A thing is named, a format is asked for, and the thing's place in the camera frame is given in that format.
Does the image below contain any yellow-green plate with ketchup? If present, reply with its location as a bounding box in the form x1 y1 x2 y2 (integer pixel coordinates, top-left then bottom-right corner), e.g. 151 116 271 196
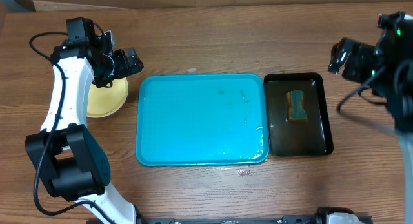
87 78 129 118

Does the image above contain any green and yellow sponge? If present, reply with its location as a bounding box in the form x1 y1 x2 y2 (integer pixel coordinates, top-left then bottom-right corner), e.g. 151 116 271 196
285 90 307 121

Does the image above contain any turquoise plastic tray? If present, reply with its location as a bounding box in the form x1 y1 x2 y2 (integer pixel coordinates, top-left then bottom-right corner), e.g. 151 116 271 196
136 73 269 167

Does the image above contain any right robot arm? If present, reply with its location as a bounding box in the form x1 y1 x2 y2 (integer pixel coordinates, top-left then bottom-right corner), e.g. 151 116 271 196
328 11 412 223

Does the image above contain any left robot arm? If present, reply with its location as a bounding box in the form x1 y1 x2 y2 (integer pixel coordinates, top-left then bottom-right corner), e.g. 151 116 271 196
25 17 145 223

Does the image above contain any black water tray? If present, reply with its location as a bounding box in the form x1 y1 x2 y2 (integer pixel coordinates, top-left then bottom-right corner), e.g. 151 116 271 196
264 72 334 156

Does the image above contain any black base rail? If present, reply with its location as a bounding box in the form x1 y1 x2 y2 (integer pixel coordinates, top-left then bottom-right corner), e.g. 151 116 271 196
136 207 374 224

